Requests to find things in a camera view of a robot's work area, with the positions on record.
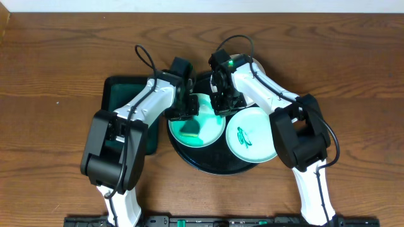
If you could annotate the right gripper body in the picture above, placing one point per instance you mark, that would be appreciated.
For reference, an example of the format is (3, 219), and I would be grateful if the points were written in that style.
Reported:
(227, 101)

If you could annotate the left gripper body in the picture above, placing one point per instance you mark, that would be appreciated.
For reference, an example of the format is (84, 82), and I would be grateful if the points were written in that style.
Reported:
(182, 111)

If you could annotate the green dish sponge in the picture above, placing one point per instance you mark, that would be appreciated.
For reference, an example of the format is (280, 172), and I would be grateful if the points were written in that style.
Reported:
(191, 128)

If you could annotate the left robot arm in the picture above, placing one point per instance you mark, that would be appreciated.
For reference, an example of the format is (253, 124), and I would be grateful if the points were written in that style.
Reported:
(115, 149)

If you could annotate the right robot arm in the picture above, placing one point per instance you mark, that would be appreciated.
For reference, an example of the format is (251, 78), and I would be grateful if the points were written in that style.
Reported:
(299, 133)

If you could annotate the round black tray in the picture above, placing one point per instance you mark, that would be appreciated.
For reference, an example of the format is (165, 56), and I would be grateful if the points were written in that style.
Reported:
(216, 158)

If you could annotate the rectangular black sponge tray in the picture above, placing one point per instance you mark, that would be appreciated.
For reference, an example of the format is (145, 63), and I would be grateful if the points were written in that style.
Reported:
(118, 91)

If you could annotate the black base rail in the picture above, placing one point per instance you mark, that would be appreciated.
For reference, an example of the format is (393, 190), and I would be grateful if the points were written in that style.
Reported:
(164, 221)

